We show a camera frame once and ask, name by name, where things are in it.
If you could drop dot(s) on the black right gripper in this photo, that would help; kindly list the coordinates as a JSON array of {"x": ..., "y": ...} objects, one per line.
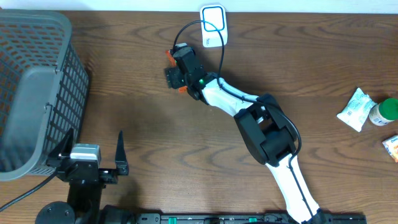
[{"x": 171, "y": 75}]

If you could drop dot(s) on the teal wet wipes pack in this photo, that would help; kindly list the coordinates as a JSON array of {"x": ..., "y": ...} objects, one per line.
[{"x": 357, "y": 110}]

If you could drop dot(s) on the small orange snack packet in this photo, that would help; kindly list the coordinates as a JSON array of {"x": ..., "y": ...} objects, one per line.
[{"x": 391, "y": 146}]

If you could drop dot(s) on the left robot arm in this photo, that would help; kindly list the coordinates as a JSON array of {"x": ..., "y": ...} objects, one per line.
[{"x": 82, "y": 205}]

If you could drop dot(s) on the white barcode scanner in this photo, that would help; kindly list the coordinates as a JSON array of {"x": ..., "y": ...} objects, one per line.
[{"x": 214, "y": 27}]

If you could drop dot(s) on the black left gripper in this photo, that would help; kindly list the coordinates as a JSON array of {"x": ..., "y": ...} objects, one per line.
[{"x": 109, "y": 176}]

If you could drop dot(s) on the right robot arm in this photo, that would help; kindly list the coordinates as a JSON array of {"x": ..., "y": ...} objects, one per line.
[{"x": 269, "y": 135}]

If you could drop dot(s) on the grey plastic basket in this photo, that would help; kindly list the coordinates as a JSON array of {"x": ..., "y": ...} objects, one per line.
[{"x": 44, "y": 89}]

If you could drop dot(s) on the black mounting rail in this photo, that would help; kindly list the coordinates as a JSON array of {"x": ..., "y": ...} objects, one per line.
[{"x": 114, "y": 215}]

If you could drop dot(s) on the green lid jar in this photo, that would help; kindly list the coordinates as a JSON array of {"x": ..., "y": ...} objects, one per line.
[{"x": 384, "y": 112}]

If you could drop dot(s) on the orange Top chocolate bar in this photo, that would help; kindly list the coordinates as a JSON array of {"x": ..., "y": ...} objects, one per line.
[{"x": 174, "y": 64}]

